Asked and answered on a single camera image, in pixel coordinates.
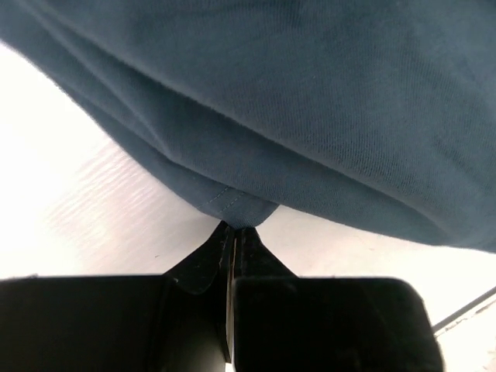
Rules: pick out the teal blue t shirt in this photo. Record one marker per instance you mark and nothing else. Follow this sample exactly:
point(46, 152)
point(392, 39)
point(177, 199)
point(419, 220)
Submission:
point(378, 115)

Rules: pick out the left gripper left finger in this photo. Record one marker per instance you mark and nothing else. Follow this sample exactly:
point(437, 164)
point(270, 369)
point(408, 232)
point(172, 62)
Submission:
point(164, 322)

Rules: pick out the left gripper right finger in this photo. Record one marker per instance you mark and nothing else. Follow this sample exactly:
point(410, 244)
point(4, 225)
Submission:
point(282, 322)

